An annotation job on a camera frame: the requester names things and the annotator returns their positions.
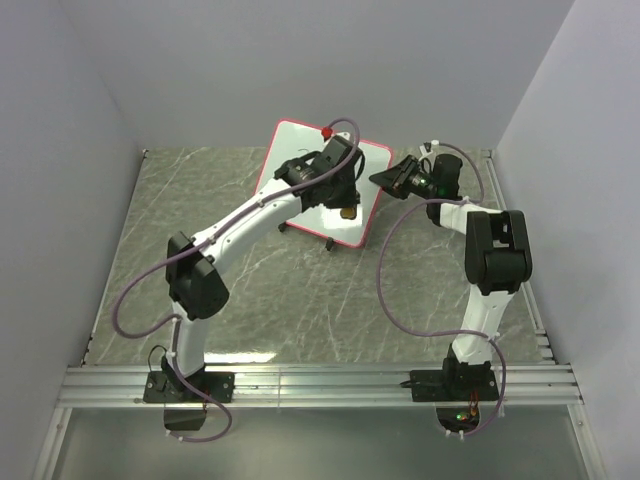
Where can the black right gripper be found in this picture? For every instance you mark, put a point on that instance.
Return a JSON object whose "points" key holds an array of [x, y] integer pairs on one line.
{"points": [[395, 179]]}

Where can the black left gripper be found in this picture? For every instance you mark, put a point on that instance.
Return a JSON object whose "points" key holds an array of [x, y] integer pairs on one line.
{"points": [[350, 200]]}

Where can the yellow whiteboard eraser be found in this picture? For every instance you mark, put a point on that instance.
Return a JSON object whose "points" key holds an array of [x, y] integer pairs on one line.
{"points": [[348, 213]]}

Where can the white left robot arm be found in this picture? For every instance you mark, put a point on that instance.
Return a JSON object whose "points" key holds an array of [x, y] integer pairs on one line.
{"points": [[196, 265]]}

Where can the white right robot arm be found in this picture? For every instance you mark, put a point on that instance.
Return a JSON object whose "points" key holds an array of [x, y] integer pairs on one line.
{"points": [[497, 261]]}

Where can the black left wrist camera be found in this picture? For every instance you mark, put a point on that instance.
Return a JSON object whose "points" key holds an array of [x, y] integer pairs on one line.
{"points": [[336, 149]]}

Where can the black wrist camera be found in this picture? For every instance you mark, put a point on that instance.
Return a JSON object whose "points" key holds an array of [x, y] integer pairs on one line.
{"points": [[445, 176], [336, 149]]}

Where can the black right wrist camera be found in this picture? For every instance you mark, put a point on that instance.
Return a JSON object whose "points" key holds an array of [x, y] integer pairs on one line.
{"points": [[445, 176]]}

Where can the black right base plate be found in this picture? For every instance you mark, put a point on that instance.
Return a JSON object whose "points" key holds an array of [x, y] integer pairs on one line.
{"points": [[438, 386]]}

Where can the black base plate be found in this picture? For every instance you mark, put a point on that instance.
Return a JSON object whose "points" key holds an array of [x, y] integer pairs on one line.
{"points": [[438, 386], [163, 389]]}

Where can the aluminium mounting rail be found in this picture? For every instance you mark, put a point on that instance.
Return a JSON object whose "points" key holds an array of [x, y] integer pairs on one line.
{"points": [[312, 386]]}

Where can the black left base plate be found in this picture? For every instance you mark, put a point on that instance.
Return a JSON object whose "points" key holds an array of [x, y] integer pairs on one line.
{"points": [[163, 389]]}

